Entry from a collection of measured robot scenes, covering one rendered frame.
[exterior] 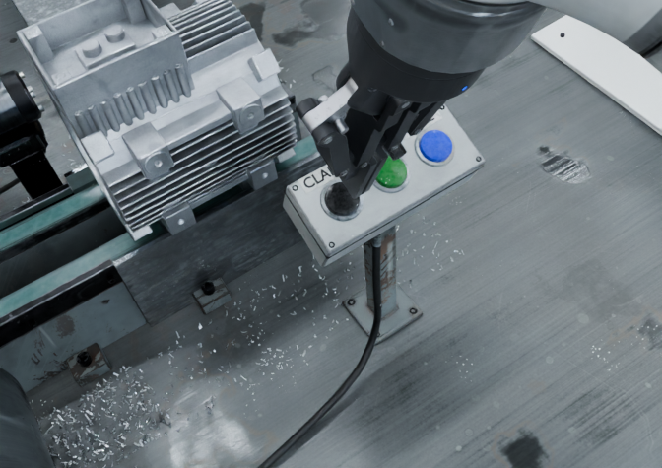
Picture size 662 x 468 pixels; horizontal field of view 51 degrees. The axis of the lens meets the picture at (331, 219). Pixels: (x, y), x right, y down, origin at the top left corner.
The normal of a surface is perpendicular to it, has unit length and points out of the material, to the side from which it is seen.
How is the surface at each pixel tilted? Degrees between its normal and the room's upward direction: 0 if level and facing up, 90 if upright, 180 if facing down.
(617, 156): 0
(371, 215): 23
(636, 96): 4
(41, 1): 0
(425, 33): 103
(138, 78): 90
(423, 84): 108
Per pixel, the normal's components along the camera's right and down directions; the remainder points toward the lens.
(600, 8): -0.56, 0.83
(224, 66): 0.22, -0.18
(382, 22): -0.84, 0.47
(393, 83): -0.43, 0.83
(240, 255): 0.55, 0.64
